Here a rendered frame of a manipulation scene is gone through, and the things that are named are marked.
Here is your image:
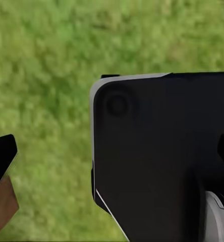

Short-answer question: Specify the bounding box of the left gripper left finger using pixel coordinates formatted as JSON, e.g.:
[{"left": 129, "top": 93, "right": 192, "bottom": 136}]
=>
[{"left": 0, "top": 134, "right": 17, "bottom": 180}]

